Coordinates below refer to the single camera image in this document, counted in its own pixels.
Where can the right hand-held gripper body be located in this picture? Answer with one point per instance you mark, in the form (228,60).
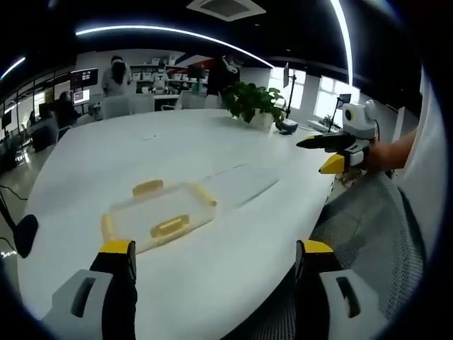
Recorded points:
(359,124)

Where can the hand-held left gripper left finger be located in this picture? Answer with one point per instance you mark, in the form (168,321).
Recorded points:
(86,304)

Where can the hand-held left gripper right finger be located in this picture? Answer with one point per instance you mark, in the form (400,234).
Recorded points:
(357,301)

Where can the clear container with yellow buckles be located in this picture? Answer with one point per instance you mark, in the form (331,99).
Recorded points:
(163,212)

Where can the grey mesh office chair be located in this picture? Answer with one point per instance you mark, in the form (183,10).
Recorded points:
(371,226)

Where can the person's white shirt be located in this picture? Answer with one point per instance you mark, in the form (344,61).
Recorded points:
(426,170)

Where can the green potted plant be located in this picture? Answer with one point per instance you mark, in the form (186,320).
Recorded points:
(253,101)

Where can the ceiling light strip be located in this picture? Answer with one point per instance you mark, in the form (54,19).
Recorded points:
(12,68)
(345,35)
(170,32)

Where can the black padded armrest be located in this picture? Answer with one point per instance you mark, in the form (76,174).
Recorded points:
(26,235)

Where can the white office chair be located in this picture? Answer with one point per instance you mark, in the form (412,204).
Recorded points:
(193,100)

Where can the shelf of white boxes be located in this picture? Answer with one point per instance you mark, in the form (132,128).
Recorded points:
(177,72)

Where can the ceiling air vent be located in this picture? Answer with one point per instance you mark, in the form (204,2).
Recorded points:
(226,8)

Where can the small lit monitor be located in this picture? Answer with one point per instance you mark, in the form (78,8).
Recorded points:
(81,96)

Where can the camera on tripod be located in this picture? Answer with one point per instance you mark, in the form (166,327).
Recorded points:
(344,104)

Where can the dark wall monitor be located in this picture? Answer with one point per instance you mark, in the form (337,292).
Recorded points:
(84,78)

